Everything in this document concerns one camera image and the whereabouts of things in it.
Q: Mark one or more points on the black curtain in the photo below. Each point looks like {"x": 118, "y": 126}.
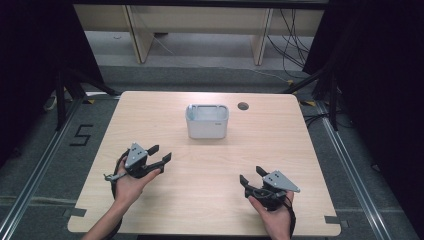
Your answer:
{"x": 383, "y": 83}
{"x": 30, "y": 66}

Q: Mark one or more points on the person's left hand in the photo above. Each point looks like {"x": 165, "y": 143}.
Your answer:
{"x": 128, "y": 188}

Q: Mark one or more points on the aluminium floor rail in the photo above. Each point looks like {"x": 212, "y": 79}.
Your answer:
{"x": 353, "y": 173}
{"x": 36, "y": 170}

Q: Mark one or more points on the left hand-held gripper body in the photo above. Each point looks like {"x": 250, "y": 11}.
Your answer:
{"x": 136, "y": 156}

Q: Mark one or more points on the black metal stand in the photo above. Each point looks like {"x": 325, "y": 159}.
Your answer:
{"x": 333, "y": 100}
{"x": 60, "y": 100}

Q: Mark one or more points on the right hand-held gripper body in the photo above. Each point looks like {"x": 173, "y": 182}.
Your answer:
{"x": 278, "y": 182}

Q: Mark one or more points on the white plastic container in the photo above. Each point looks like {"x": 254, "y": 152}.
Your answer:
{"x": 207, "y": 128}

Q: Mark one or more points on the person's right hand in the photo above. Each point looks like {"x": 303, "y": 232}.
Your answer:
{"x": 278, "y": 221}

